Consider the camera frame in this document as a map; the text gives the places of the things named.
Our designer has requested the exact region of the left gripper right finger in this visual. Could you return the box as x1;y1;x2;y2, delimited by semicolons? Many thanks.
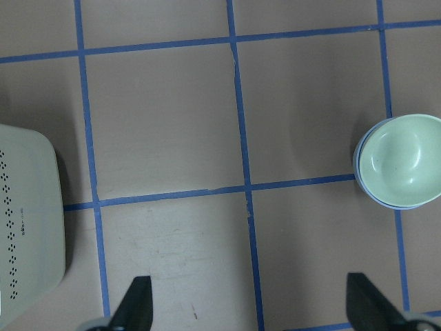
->
346;272;441;331

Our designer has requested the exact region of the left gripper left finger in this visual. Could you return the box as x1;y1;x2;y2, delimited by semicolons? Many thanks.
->
79;275;153;331

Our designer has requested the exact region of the blue bowl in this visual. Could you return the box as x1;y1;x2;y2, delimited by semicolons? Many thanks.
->
351;117;441;212

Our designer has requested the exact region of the green bowl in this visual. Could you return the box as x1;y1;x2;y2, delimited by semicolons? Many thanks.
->
358;114;441;208

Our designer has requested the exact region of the cream metal toaster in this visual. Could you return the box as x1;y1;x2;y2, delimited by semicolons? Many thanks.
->
1;125;65;328

